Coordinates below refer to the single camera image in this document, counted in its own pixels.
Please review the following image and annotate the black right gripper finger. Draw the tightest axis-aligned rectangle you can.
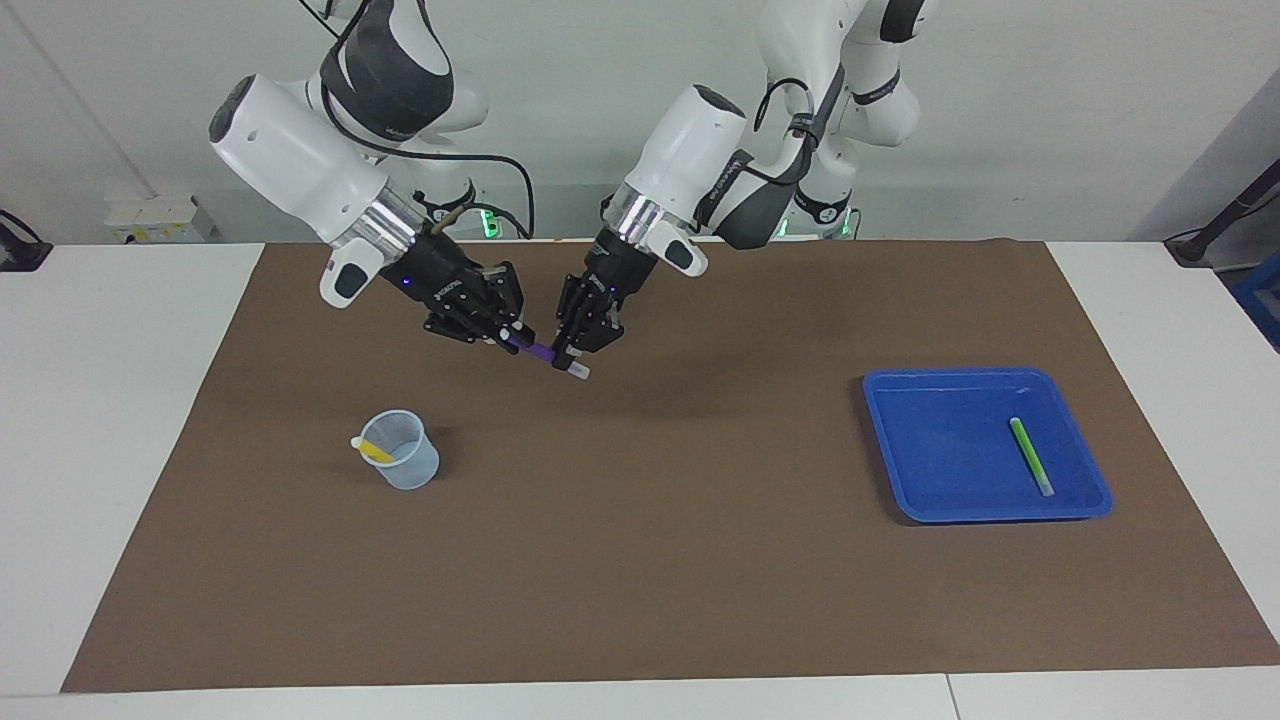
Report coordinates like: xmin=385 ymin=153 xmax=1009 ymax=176
xmin=421 ymin=292 xmax=516 ymax=348
xmin=470 ymin=260 xmax=537 ymax=346

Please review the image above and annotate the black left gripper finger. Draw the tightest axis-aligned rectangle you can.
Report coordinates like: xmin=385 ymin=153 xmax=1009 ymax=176
xmin=551 ymin=274 xmax=597 ymax=374
xmin=580 ymin=292 xmax=628 ymax=353

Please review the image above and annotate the purple marker pen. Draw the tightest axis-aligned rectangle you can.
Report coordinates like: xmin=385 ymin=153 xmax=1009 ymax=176
xmin=499 ymin=325 xmax=592 ymax=382

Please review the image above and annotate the green marker pen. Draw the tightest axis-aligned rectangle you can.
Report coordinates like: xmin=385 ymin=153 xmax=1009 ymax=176
xmin=1008 ymin=417 xmax=1057 ymax=499

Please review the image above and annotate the translucent plastic cup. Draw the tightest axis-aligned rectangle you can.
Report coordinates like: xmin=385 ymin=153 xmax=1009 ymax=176
xmin=358 ymin=408 xmax=442 ymax=492

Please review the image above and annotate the brown table mat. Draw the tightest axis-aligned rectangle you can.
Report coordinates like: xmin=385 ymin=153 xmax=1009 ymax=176
xmin=60 ymin=237 xmax=1280 ymax=694

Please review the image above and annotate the blue plastic tray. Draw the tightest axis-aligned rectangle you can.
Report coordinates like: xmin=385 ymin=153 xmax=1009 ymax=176
xmin=863 ymin=367 xmax=1114 ymax=526

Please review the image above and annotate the black clamp stand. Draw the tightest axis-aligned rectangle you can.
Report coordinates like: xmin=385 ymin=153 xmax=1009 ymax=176
xmin=1165 ymin=155 xmax=1280 ymax=269
xmin=0 ymin=208 xmax=54 ymax=273

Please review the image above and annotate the blue crate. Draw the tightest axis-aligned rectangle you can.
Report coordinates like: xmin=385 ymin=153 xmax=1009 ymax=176
xmin=1232 ymin=250 xmax=1280 ymax=353

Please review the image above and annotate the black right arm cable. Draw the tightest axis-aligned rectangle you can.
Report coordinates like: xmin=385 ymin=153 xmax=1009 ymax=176
xmin=298 ymin=0 xmax=537 ymax=241

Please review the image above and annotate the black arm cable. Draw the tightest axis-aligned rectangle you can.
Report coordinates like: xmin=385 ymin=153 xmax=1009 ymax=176
xmin=298 ymin=0 xmax=537 ymax=241
xmin=752 ymin=77 xmax=833 ymax=196

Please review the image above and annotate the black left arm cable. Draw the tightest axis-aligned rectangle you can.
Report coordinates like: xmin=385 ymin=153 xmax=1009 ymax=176
xmin=752 ymin=77 xmax=833 ymax=196

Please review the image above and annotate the white wall socket box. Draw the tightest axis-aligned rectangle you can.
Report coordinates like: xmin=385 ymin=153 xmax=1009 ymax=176
xmin=105 ymin=195 xmax=217 ymax=246

